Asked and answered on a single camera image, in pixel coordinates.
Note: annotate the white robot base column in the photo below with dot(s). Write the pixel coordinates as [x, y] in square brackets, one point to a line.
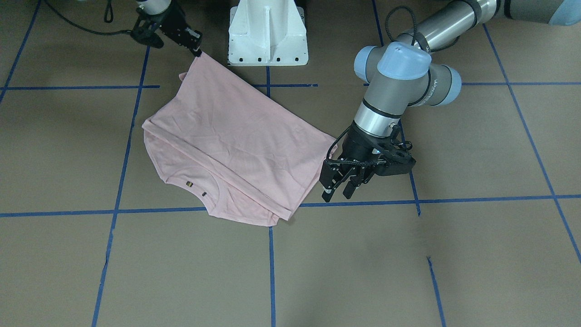
[267, 33]

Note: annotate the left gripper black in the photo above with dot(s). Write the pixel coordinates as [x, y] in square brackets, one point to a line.
[356, 146]

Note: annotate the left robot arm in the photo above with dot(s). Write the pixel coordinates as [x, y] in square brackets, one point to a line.
[401, 74]

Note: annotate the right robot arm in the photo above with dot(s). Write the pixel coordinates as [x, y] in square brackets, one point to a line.
[147, 9]

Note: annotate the pink Snoopy t-shirt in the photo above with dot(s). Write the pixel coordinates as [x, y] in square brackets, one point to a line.
[244, 156]

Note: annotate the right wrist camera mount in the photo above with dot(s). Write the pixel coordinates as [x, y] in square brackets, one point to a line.
[144, 32]

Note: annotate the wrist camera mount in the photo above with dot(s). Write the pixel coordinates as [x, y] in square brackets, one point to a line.
[394, 158]
[144, 32]

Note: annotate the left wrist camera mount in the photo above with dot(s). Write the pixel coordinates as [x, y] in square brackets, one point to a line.
[394, 158]

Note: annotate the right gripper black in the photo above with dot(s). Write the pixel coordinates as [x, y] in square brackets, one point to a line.
[171, 25]

